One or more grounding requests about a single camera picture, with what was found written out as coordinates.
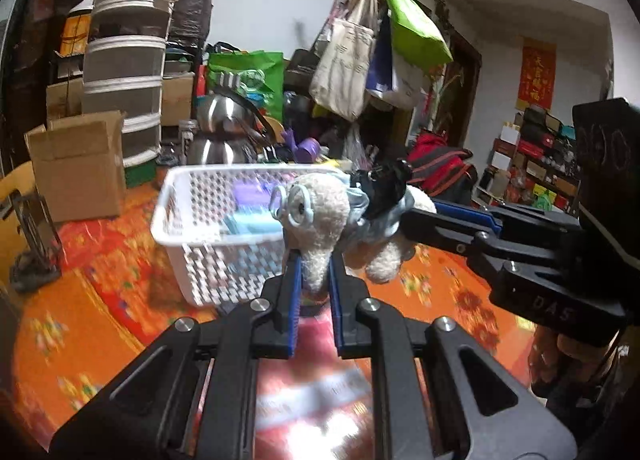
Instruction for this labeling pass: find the purple tissue pack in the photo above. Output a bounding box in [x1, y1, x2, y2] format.
[235, 182, 277, 213]

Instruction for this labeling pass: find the person's right hand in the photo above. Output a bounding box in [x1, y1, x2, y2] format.
[530, 329, 624, 399]

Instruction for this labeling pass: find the beige canvas tote bag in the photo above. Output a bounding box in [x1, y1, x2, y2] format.
[309, 0, 378, 122]

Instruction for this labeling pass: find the black plastic bag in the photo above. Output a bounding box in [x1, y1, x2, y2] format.
[170, 0, 213, 48]

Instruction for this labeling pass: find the beige plush toy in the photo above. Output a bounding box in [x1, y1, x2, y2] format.
[270, 171, 438, 293]

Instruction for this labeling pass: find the dark wooden door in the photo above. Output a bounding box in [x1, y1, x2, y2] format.
[430, 30, 483, 141]

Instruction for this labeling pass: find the green plastic basket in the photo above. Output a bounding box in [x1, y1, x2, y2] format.
[124, 157, 158, 188]

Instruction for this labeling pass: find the stacked plastic drawer tower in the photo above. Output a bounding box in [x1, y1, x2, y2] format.
[81, 0, 182, 168]

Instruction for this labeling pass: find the red wall poster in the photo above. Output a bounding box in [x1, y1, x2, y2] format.
[516, 36, 557, 112]

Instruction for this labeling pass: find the open cardboard box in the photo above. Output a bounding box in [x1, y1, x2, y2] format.
[25, 110, 128, 225]

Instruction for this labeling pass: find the light teal tissue pack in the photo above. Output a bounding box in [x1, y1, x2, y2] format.
[222, 210, 286, 237]

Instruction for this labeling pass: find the green shopping bag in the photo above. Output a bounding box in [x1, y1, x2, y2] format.
[206, 42, 285, 123]

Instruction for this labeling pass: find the red black backpack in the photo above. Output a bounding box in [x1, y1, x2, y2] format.
[407, 132, 478, 206]

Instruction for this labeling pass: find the white tote bag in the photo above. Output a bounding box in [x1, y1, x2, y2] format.
[385, 55, 431, 108]

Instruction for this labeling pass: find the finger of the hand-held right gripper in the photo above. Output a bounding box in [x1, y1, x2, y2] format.
[400, 209, 581, 272]
[432, 199, 583, 237]

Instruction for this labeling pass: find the white perforated plastic basket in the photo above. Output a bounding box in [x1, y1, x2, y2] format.
[151, 164, 351, 308]

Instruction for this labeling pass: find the shelf of boxes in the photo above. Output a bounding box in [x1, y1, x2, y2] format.
[472, 105, 583, 216]

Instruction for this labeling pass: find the red floral tablecloth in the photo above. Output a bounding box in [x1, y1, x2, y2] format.
[0, 165, 541, 460]

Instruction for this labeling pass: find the black folding phone stand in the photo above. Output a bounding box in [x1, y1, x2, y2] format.
[7, 189, 63, 293]

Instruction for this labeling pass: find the blue bag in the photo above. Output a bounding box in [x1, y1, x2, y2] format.
[365, 15, 396, 93]

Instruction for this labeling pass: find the stainless steel kettle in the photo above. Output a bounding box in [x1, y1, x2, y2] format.
[187, 85, 276, 166]

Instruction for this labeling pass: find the dark lid jar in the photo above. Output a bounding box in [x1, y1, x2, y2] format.
[179, 120, 200, 165]

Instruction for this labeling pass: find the hanging clear plastic bag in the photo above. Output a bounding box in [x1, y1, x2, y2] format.
[342, 122, 368, 163]

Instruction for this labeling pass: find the wooden chair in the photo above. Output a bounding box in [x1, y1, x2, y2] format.
[0, 160, 36, 286]

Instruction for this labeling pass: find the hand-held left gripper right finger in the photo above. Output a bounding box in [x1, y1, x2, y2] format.
[327, 252, 578, 460]

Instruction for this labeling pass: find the purple plastic item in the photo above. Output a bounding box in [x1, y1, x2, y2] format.
[282, 127, 321, 163]

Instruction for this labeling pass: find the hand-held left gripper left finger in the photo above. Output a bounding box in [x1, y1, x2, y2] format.
[48, 250, 303, 460]

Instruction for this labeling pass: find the orange canister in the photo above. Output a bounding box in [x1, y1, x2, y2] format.
[60, 7, 93, 56]

